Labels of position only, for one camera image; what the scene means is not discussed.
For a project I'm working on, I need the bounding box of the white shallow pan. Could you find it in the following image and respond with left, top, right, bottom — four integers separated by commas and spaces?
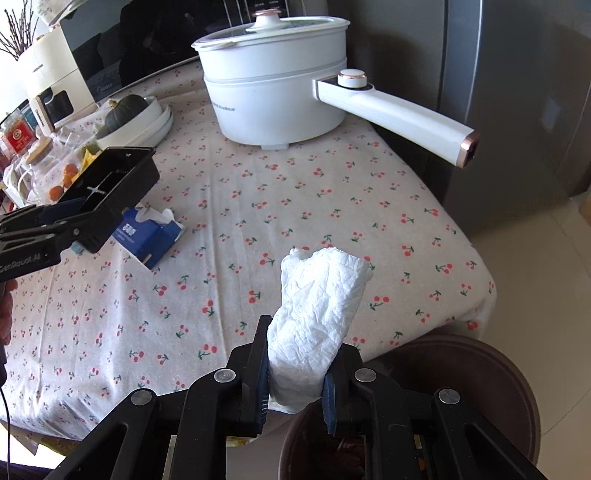
84, 95, 175, 155

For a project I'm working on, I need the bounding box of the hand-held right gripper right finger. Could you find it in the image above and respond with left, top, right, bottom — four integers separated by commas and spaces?
322, 344, 561, 480

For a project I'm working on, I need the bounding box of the black cable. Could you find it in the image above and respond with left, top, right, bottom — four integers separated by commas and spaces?
0, 378, 12, 444

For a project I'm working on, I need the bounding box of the white electric cooking pot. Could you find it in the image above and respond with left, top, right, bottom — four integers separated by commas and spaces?
191, 9, 481, 171

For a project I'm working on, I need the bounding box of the dried twig bouquet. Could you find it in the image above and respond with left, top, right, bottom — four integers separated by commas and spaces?
0, 14, 42, 62

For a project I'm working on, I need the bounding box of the glass jar with wooden lid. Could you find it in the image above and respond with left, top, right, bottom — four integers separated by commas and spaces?
25, 134, 93, 204

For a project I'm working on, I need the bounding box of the person's left hand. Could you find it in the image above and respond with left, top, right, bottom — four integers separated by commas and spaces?
0, 279, 19, 347

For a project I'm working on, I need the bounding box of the grey refrigerator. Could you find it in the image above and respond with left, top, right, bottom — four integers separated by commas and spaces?
323, 0, 591, 232

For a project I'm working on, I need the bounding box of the blue drink carton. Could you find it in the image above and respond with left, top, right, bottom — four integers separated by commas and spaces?
111, 207, 185, 270

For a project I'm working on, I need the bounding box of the cherry print tablecloth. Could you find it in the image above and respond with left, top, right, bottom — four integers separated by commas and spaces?
0, 60, 497, 444

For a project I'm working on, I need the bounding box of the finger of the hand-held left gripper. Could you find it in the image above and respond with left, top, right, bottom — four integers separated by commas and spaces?
0, 216, 100, 254
0, 202, 88, 228

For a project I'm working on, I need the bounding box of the dark green pumpkin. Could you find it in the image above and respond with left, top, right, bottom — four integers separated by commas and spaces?
104, 95, 149, 134

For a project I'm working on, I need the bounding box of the white paper towel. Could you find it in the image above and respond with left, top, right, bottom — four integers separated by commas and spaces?
267, 247, 376, 415

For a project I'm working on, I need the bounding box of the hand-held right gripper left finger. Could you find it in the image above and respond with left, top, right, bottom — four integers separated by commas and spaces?
44, 315, 273, 480

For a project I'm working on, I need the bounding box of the black microwave oven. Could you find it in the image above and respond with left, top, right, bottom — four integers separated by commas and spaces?
60, 0, 296, 104

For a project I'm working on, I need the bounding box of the red labelled jar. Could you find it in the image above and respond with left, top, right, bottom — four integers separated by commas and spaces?
2, 124, 38, 155

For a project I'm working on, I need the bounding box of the black plastic meal tray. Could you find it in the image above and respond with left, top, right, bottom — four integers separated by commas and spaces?
59, 146, 161, 254

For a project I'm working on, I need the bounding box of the brown trash bin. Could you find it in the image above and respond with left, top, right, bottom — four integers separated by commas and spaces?
279, 335, 541, 480

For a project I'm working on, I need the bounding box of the white air fryer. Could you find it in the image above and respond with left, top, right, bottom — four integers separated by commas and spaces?
21, 32, 100, 130

